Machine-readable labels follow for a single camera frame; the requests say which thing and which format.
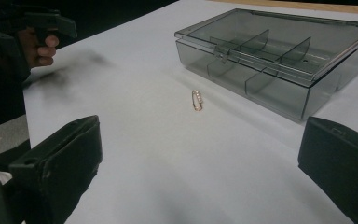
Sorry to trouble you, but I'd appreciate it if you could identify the grey transparent compartment box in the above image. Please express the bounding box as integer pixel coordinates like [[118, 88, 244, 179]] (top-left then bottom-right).
[[173, 7, 358, 123]]

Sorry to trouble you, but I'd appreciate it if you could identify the white table sheet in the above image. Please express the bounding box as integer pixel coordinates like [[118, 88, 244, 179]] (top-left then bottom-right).
[[22, 0, 358, 224]]

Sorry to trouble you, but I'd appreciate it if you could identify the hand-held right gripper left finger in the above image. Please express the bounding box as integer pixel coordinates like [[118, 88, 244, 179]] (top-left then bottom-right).
[[8, 114, 103, 224]]

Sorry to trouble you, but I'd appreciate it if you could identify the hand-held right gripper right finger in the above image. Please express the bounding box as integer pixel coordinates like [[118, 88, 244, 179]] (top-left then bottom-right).
[[297, 116, 358, 224]]

